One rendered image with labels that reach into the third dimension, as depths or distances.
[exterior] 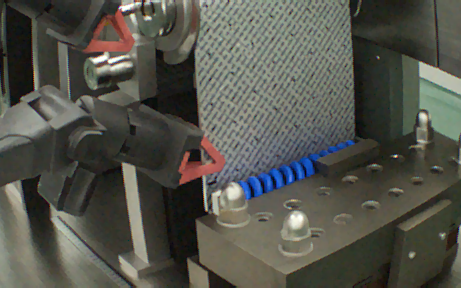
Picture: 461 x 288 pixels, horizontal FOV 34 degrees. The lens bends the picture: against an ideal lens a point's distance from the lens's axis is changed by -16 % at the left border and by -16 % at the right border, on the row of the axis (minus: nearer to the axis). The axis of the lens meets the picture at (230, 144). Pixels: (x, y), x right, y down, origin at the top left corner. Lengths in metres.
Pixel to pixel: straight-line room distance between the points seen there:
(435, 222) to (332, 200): 0.14
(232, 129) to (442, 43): 0.31
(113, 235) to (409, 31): 0.51
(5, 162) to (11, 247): 0.44
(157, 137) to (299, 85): 0.21
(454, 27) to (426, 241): 0.29
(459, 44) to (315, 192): 0.29
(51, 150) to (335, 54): 0.43
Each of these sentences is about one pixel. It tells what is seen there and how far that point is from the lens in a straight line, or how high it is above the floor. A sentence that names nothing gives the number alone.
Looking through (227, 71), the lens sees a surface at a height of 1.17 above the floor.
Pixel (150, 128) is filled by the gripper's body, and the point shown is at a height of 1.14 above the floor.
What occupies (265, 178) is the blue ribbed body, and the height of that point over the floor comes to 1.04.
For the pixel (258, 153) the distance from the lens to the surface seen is 1.03.
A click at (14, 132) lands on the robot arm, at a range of 0.77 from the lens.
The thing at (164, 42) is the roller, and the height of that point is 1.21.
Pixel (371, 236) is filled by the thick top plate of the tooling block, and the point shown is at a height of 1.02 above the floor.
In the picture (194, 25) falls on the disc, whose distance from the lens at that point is 0.92.
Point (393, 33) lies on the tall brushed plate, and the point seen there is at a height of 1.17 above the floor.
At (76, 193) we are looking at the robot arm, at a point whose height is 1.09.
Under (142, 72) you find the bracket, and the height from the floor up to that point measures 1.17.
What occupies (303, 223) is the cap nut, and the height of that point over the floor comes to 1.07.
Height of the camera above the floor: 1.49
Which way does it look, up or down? 24 degrees down
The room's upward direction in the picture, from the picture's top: 3 degrees counter-clockwise
